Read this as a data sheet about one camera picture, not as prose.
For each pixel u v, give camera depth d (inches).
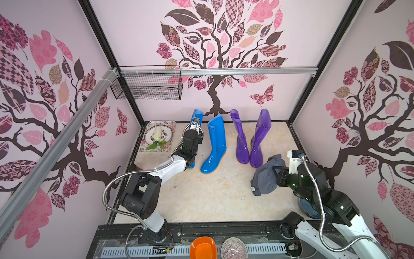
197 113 37.9
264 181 26.4
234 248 27.1
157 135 42.1
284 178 22.4
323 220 16.5
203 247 27.5
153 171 19.7
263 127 32.2
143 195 17.7
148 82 37.3
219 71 37.3
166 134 44.4
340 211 16.4
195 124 29.2
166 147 41.2
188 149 26.4
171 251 27.4
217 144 35.8
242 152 38.4
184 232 29.3
